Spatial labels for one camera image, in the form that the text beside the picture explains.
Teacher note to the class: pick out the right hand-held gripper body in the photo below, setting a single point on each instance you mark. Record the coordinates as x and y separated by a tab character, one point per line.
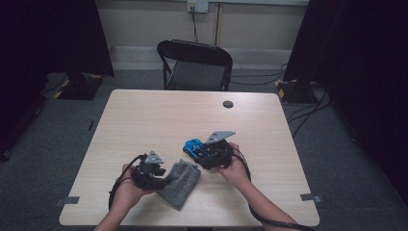
216	157

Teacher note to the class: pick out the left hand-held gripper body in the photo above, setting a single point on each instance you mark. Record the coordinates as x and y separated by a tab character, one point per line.
146	178

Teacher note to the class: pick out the blue toy car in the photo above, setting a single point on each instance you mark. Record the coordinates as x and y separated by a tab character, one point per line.
193	146

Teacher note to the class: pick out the grey cloth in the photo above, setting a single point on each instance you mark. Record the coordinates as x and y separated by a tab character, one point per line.
181	184

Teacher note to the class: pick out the person's left hand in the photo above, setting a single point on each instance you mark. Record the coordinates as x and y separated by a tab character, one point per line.
128	192

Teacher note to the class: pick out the person's right hand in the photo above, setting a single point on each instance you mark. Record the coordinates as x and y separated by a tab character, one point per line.
235	173

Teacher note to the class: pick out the black folding chair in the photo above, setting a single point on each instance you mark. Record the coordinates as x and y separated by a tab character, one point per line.
195	73

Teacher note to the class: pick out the small dark floor marker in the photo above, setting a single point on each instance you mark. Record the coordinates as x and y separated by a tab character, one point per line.
91	125

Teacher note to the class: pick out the grey tape strip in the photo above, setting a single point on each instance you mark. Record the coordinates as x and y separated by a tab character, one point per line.
310	197
67	201

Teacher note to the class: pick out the black stand base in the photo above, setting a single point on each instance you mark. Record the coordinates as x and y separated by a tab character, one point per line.
295	93
80	88

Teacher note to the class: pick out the black curtain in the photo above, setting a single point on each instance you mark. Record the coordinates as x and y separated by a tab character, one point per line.
48	38
362	64

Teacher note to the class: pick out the white wall socket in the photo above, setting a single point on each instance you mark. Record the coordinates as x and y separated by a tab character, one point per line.
198	5

